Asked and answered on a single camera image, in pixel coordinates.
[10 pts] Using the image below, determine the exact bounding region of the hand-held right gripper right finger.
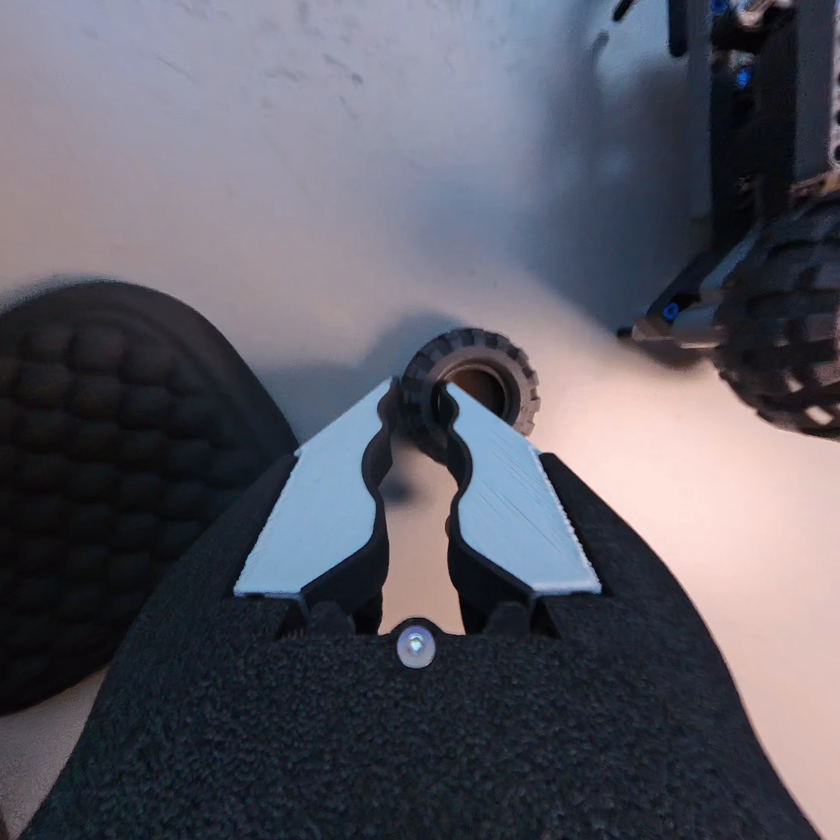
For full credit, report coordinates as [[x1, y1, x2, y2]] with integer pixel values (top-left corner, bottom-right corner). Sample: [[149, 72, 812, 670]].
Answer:
[[437, 382, 606, 599]]

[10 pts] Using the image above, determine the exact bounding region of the white toy brick truck model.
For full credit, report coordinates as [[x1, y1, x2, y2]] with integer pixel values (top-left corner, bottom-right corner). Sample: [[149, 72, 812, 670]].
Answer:
[[611, 0, 840, 353]]

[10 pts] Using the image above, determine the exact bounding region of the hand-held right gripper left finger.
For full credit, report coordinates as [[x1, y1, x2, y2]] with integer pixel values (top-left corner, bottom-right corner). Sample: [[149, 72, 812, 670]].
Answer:
[[233, 380, 397, 602]]

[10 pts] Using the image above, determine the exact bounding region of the black honeycomb pad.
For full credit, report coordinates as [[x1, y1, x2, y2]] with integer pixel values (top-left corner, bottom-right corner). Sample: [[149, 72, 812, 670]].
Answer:
[[0, 279, 300, 716]]

